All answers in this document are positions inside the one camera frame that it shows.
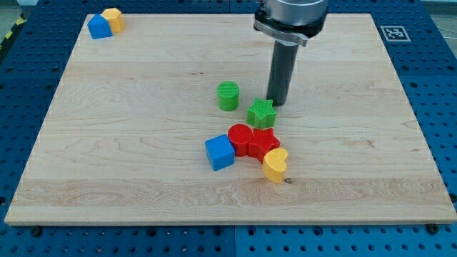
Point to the red cylinder block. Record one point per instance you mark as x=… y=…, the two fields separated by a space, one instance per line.
x=240 y=135

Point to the blue cube block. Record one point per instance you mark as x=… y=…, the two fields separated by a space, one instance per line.
x=219 y=152

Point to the green star block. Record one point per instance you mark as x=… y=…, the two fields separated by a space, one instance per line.
x=261 y=114

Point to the green cylinder block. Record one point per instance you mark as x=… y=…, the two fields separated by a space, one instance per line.
x=228 y=95

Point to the red star block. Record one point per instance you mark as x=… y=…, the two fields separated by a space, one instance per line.
x=262 y=142

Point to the yellow heart block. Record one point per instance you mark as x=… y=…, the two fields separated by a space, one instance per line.
x=274 y=164

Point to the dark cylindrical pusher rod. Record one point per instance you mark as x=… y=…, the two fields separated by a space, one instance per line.
x=282 y=64

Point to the light wooden board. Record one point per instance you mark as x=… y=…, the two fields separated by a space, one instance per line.
x=122 y=143

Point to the yellow hexagon block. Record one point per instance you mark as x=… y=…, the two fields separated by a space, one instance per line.
x=115 y=19

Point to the blue pentagon block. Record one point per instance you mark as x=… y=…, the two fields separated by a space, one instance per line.
x=99 y=27

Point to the white fiducial marker tag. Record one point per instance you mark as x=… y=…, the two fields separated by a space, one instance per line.
x=393 y=33

